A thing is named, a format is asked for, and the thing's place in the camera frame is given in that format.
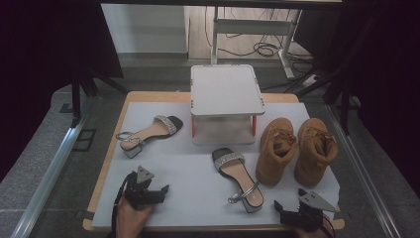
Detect white metal desk frame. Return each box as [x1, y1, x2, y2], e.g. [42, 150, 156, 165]
[210, 6, 303, 79]

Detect black floor cables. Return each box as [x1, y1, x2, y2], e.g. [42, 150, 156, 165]
[203, 6, 314, 64]

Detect black curtain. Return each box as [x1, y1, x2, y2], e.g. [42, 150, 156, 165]
[292, 0, 420, 199]
[0, 0, 125, 183]

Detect tan suede lace-up boot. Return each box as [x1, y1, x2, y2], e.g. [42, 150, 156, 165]
[293, 117, 340, 188]
[255, 117, 299, 187]

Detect right hand-held gripper black cable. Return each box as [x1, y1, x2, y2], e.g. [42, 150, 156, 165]
[315, 213, 337, 238]

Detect white two-tier shoe rack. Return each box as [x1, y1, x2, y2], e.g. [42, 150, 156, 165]
[189, 63, 266, 147]

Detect hand-held gripper black cable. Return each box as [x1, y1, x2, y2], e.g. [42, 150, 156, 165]
[315, 213, 337, 238]
[111, 172, 134, 238]

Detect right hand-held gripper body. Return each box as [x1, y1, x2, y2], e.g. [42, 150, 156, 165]
[280, 190, 339, 233]

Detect black tripod stand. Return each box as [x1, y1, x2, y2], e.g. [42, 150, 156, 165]
[69, 63, 129, 121]

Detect aluminium frame rail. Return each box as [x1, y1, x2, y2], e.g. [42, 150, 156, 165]
[326, 103, 402, 238]
[11, 113, 89, 238]

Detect left hand-held gripper black cable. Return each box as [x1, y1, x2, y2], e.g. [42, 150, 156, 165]
[111, 172, 134, 238]

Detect white power strip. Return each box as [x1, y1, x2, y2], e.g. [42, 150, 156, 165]
[301, 73, 320, 88]

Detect rhinestone strap block-heel sandal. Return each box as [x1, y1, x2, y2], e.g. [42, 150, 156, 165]
[211, 147, 265, 214]
[115, 114, 184, 160]

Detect person's right hand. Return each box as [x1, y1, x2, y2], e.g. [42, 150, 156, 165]
[295, 216, 335, 238]

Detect person's left hand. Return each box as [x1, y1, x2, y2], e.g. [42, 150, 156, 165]
[115, 196, 156, 238]

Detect black overhead frame bar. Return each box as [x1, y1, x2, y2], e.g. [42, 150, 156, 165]
[99, 0, 345, 10]

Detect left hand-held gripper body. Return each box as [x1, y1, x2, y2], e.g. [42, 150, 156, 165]
[123, 165, 166, 210]

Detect black metal stand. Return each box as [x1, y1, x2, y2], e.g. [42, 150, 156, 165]
[295, 13, 380, 135]

